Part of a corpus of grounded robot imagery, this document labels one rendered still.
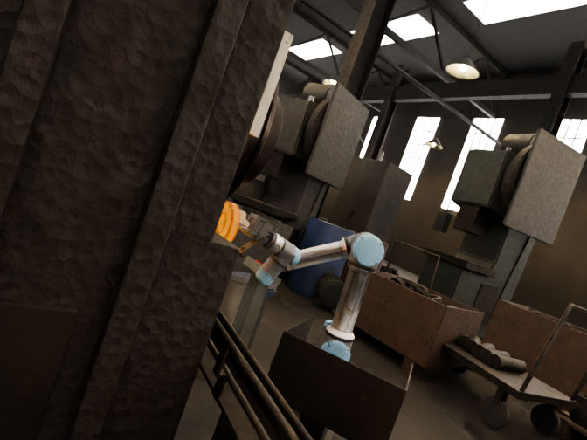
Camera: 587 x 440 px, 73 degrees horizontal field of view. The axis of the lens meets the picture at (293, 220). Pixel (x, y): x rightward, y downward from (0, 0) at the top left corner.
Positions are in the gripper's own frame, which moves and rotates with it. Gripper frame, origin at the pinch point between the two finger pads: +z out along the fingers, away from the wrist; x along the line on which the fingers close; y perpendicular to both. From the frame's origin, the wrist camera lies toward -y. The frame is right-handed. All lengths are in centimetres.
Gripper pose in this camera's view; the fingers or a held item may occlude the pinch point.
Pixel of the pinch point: (227, 218)
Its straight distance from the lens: 143.5
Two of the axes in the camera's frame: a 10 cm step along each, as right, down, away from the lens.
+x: 5.3, 2.0, -8.2
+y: 5.3, -8.4, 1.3
